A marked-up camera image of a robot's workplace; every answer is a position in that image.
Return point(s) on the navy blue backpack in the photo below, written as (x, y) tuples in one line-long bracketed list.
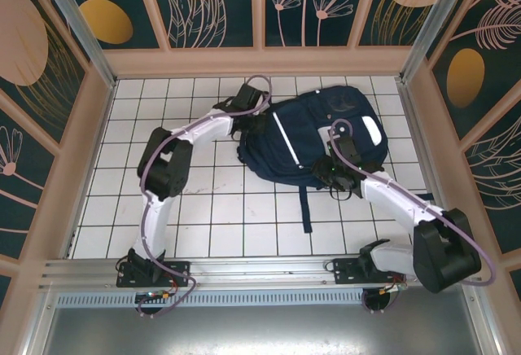
[(309, 139)]

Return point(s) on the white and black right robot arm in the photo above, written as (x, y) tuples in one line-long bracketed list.
[(443, 249)]

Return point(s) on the small circuit board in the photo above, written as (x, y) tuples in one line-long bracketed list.
[(156, 294), (390, 288)]

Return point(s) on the grey metal sheet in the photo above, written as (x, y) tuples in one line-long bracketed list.
[(260, 330)]

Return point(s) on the aluminium side rail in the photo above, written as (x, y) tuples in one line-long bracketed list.
[(415, 127), (71, 243)]

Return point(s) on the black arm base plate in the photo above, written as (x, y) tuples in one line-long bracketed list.
[(344, 271), (179, 273)]

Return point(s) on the aluminium front rail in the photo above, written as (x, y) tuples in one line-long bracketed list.
[(260, 269)]

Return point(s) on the aluminium corner post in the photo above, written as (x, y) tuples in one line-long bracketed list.
[(434, 25), (77, 25)]

